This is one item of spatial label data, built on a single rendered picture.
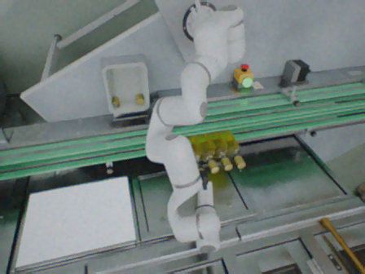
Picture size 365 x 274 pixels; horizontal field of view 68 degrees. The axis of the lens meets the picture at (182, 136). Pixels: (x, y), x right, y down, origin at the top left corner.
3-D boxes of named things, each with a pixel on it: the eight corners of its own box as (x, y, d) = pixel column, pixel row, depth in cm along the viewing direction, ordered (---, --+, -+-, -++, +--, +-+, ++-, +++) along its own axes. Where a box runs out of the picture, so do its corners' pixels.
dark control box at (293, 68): (281, 75, 139) (290, 82, 133) (285, 59, 134) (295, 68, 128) (296, 72, 141) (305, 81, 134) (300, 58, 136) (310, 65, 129)
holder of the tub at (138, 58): (111, 113, 127) (112, 123, 122) (100, 57, 110) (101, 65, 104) (147, 108, 131) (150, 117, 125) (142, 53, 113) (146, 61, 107)
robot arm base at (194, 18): (177, 11, 103) (190, 22, 91) (204, -9, 102) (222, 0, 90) (194, 44, 113) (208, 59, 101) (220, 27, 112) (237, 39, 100)
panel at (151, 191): (28, 196, 116) (12, 276, 91) (26, 192, 114) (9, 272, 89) (226, 160, 134) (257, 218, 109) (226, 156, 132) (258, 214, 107)
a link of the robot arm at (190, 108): (176, 65, 81) (144, 90, 73) (211, 57, 71) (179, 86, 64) (194, 103, 87) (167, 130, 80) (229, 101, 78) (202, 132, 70)
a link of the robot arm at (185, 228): (200, 166, 79) (217, 224, 86) (159, 175, 81) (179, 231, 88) (199, 182, 71) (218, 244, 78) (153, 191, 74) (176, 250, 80)
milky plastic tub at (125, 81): (108, 104, 124) (110, 115, 117) (100, 57, 109) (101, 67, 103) (147, 99, 127) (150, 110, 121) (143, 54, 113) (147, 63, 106)
